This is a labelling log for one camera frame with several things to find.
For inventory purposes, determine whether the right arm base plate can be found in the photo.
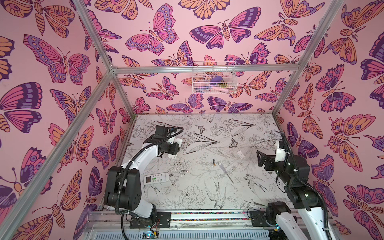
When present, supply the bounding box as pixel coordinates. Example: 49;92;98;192
248;210;270;227

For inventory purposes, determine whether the battery cover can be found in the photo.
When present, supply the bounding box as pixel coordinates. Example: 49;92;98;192
237;151;245;159

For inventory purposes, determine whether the white wire basket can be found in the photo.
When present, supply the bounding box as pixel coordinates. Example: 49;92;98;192
191;64;238;95

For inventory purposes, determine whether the white remote control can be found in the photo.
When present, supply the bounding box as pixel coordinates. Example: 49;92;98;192
144;173;170;185
168;138;183;159

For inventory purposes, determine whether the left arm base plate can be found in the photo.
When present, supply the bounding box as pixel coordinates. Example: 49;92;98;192
130;212;172;229

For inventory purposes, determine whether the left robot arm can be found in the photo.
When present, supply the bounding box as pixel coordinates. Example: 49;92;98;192
104;126;184;221

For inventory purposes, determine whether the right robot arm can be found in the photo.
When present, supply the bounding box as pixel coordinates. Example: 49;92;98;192
257;151;336;240

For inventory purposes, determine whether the screwdriver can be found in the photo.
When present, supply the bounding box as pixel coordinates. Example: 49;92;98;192
219;163;234;183

